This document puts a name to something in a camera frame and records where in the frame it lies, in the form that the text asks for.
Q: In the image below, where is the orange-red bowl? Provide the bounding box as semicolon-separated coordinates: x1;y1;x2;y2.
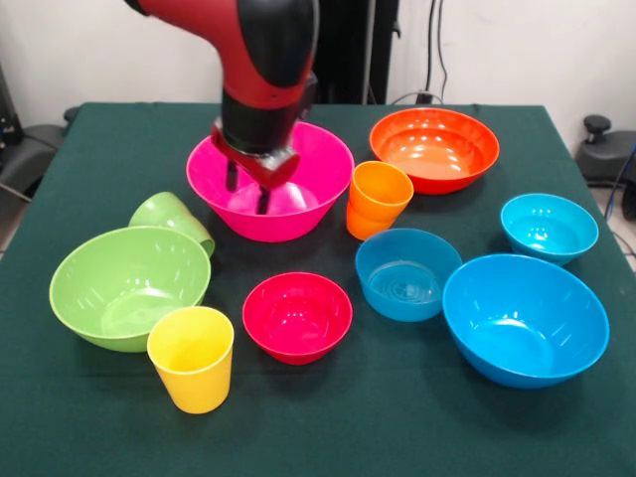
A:
369;106;501;196

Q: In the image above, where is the large blue bowl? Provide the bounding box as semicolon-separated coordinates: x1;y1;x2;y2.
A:
441;253;611;391

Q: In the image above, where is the orange cup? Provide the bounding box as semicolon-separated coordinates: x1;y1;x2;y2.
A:
345;160;415;241

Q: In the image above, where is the black hanging cable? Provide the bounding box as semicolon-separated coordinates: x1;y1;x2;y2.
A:
424;0;451;103

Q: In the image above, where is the yellow cup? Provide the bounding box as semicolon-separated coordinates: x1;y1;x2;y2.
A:
146;305;236;415

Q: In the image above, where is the dark green table cloth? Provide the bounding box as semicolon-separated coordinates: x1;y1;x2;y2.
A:
0;101;636;477

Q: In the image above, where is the blue cable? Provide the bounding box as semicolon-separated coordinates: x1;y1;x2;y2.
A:
602;142;636;221

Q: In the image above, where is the small turquoise bowl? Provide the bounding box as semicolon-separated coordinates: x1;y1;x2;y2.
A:
500;193;600;266

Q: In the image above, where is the large pink bowl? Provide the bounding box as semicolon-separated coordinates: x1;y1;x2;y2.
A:
185;120;357;244

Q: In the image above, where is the black pedestal foot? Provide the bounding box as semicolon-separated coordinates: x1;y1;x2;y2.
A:
0;106;80;200
575;114;636;185

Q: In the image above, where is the green cup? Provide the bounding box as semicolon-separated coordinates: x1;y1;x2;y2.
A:
127;191;217;258

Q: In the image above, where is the ribbed blue bowl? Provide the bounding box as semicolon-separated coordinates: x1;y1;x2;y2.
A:
354;228;464;323

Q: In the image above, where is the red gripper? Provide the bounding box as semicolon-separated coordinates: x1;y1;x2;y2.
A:
210;118;301;217

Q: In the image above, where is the small red bowl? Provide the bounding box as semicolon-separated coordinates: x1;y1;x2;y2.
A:
241;271;354;367

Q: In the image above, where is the green bowl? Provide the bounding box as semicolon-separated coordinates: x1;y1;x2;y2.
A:
48;226;213;354

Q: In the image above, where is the dark equipment box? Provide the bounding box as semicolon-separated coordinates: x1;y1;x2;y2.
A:
0;64;24;148

